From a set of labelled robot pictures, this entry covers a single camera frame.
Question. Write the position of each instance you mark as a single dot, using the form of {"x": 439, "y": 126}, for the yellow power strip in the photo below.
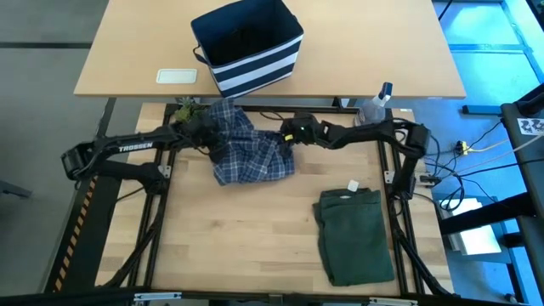
{"x": 463, "y": 148}

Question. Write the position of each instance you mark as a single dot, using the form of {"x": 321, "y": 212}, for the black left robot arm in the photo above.
{"x": 127, "y": 149}

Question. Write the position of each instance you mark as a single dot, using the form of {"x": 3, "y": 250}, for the navy white striped fabric bin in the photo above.
{"x": 255, "y": 68}

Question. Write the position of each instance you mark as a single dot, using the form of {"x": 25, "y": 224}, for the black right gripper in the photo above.
{"x": 304, "y": 127}

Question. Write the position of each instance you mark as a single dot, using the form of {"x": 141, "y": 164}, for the small green succulent plant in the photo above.
{"x": 187, "y": 111}

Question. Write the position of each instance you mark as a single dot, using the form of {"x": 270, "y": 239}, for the white paper hang tag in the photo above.
{"x": 353, "y": 185}

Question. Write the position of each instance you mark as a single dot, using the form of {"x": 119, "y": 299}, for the white box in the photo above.
{"x": 476, "y": 234}

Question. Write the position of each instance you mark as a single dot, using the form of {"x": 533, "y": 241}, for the clear spray bottle blue nozzle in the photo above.
{"x": 374, "y": 112}

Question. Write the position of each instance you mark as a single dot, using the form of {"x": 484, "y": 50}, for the dark green button shirt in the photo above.
{"x": 353, "y": 238}

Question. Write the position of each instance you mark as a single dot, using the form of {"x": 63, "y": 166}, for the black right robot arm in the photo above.
{"x": 382, "y": 132}

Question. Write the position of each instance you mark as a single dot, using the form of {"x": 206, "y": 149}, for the white printed garment label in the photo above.
{"x": 345, "y": 196}

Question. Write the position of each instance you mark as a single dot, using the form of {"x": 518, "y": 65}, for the blue plaid shirt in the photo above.
{"x": 251, "y": 153}

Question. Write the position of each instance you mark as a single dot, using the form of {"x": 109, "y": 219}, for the black aluminium table frame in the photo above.
{"x": 340, "y": 109}

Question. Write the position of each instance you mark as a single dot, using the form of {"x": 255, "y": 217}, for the white rectangular tray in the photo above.
{"x": 176, "y": 76}

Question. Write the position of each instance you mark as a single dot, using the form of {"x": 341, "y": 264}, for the light wooden desk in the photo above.
{"x": 382, "y": 51}

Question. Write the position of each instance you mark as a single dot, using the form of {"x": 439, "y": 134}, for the black yellow striped base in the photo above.
{"x": 91, "y": 238}

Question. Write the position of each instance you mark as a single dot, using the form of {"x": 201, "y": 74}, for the white marker card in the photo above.
{"x": 531, "y": 126}

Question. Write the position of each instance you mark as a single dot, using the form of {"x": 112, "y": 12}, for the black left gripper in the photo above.
{"x": 200, "y": 134}

